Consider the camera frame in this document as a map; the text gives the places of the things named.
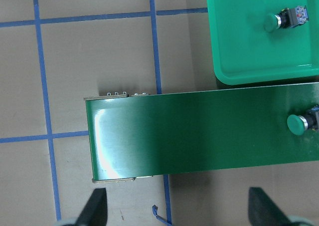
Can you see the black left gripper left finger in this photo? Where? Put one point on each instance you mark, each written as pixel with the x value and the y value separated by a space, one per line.
pixel 95 212

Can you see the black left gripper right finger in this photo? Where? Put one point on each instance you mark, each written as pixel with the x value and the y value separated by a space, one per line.
pixel 262 211

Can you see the green push button switch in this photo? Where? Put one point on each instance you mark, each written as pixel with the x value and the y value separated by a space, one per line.
pixel 298 124
pixel 286 18

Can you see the green conveyor belt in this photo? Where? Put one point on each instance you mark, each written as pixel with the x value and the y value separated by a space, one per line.
pixel 141 136

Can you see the green plastic tray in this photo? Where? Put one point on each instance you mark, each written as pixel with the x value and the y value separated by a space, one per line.
pixel 244 52

